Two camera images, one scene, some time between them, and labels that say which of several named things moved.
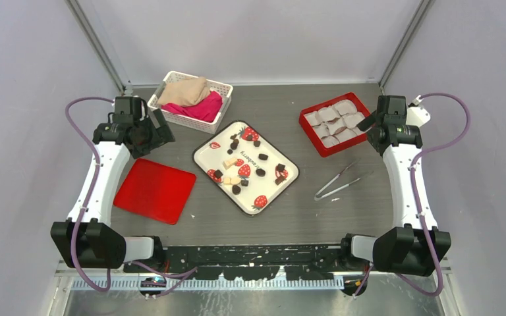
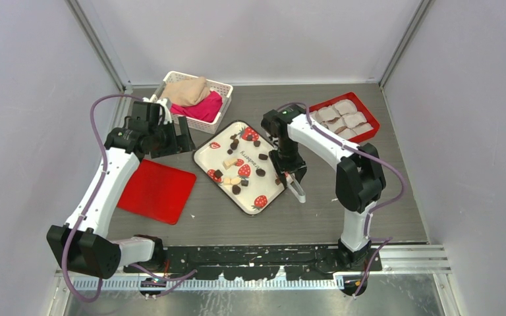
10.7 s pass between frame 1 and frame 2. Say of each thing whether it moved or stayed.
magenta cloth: stayed
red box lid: stayed
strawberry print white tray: stayed
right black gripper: moved
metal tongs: moved
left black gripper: moved
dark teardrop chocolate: stayed
